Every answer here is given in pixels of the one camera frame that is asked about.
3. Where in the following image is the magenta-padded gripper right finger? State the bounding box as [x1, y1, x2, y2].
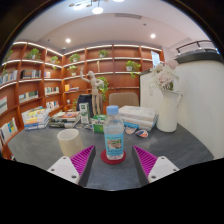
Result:
[131, 144, 181, 187]

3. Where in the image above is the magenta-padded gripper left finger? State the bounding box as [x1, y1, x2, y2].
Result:
[46, 144, 97, 188]

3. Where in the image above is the clear blue-capped water bottle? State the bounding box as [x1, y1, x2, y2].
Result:
[102, 105, 125, 161]

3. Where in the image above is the cream cup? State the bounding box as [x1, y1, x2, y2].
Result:
[56, 128, 85, 158]

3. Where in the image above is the stack of dark books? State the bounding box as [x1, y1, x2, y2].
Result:
[48, 110, 82, 129]

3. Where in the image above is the green box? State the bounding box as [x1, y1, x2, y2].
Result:
[90, 114, 108, 134]

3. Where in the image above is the white jug vase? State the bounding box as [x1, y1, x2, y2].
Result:
[155, 89, 184, 133]

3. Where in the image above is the stack of colourful books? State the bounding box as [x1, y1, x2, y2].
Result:
[21, 105, 51, 131]

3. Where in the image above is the stack of white books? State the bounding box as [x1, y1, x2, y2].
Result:
[118, 105, 160, 132]

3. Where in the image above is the white and green carton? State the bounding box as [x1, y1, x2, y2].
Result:
[78, 102, 91, 125]

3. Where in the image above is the dark chair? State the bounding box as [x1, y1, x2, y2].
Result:
[76, 93, 103, 116]

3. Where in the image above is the tan chair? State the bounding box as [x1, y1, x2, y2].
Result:
[108, 91, 140, 108]

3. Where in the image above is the wooden artist mannequin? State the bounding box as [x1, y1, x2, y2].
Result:
[79, 68, 105, 116]

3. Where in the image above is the white and pink flower bouquet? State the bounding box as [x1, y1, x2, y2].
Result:
[148, 59, 180, 92]

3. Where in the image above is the white paper notice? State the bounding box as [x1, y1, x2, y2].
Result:
[150, 50, 161, 68]

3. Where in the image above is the dark metal railing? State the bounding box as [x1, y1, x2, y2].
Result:
[175, 39, 221, 56]

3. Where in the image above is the ceiling air vent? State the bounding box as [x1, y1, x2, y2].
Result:
[114, 12, 143, 20]

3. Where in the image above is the ceiling chandelier lamp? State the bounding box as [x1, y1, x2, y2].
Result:
[68, 0, 126, 15]

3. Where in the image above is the wooden wall shelf unit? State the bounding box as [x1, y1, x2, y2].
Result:
[0, 40, 165, 159]

